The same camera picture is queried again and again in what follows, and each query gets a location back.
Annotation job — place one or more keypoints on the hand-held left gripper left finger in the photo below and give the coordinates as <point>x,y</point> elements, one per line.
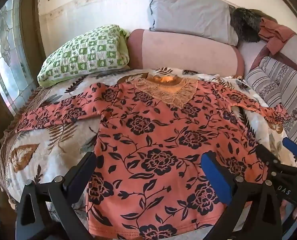
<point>81,172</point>

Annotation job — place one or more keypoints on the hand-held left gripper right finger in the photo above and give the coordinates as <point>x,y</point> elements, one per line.
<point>216,177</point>

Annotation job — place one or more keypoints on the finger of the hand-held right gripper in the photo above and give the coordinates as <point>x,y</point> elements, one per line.
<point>291,145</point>
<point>267,156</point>

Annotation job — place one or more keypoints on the orange floral shirt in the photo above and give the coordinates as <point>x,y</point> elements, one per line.
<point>158,130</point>

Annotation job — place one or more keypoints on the person's right hand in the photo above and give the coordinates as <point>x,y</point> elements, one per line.
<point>292,215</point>

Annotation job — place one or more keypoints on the leaf print blanket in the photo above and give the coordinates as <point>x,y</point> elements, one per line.
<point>46,135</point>

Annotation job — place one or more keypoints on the striped quilt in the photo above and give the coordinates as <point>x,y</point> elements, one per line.
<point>294,87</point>

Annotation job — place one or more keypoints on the striped cushion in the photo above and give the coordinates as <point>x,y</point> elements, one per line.
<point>263,85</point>

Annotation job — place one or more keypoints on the rust brown cloth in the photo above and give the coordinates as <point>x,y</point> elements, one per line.
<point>276,35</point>

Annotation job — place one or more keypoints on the green checkered pillow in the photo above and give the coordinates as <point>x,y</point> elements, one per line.
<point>83,55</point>

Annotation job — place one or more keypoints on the dark fur cloth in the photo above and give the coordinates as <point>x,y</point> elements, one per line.
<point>246,25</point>

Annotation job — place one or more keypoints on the pink bolster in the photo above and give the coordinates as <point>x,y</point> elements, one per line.
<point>183,52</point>

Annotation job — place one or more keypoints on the stained glass window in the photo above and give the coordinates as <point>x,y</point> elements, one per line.
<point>6,62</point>

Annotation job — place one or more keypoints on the grey pillow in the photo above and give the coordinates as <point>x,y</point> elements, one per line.
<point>188,12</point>

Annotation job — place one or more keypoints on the wooden window frame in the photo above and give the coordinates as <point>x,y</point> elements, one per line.
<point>32,30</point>

